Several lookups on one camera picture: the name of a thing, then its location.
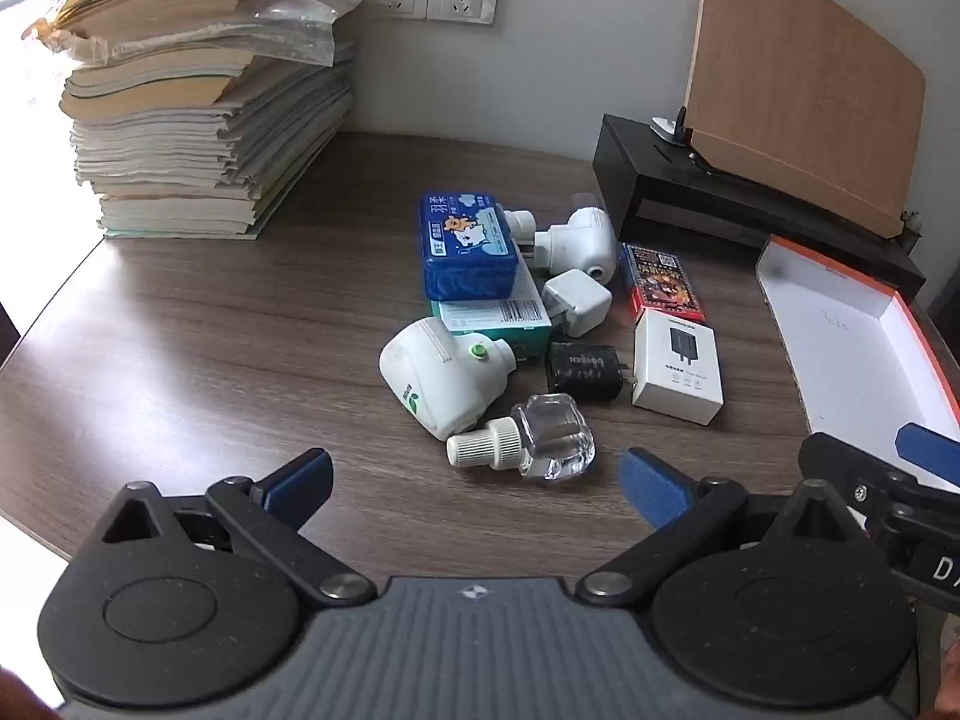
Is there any black monitor riser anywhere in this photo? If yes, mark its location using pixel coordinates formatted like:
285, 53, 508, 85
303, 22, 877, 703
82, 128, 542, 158
592, 114, 927, 301

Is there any white charger box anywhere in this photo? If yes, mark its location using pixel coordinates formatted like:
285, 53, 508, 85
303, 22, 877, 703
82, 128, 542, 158
631, 309, 725, 427

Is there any colourful card box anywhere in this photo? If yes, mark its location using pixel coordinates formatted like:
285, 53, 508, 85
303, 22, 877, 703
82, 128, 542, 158
621, 242, 710, 323

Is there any wooden book stand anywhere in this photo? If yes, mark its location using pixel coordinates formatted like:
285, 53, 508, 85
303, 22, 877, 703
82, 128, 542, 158
686, 0, 927, 236

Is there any white plug-in heater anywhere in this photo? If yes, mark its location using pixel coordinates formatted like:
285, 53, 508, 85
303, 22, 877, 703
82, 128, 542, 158
502, 206, 617, 287

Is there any black charger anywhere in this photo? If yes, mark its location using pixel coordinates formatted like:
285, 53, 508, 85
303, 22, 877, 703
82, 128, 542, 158
545, 341, 623, 402

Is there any clear liquid bottle white cap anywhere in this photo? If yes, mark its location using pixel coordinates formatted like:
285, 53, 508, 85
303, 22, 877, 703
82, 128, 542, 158
446, 394, 597, 482

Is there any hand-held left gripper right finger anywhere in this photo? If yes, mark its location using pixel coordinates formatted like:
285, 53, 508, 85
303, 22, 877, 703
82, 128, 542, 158
576, 448, 893, 610

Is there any white heater with green button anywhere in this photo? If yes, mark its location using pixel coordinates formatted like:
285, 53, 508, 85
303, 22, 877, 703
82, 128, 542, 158
379, 317, 518, 440

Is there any green and white box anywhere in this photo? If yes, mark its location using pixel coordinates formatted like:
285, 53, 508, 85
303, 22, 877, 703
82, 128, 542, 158
429, 289, 554, 357

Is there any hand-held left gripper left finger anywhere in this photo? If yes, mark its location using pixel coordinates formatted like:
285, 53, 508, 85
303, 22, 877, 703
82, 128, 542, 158
71, 448, 376, 610

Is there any orange and white cardboard box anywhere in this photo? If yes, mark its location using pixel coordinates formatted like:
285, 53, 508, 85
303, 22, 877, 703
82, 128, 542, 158
755, 234, 960, 496

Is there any blue printed box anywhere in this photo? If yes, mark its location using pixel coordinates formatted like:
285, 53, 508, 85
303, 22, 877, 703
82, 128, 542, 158
418, 191, 518, 301

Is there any stack of books and papers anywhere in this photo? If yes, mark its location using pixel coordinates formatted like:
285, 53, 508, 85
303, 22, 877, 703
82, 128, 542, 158
22, 0, 383, 241

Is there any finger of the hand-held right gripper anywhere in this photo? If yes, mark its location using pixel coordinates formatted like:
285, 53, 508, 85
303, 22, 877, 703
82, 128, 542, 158
799, 433, 901, 518
896, 424, 960, 492

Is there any clear plastic bag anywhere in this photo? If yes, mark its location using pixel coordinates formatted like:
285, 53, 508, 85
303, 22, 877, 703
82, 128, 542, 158
240, 0, 338, 68

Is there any white charger cube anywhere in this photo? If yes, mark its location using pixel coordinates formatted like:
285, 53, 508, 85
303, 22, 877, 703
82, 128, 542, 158
541, 270, 612, 338

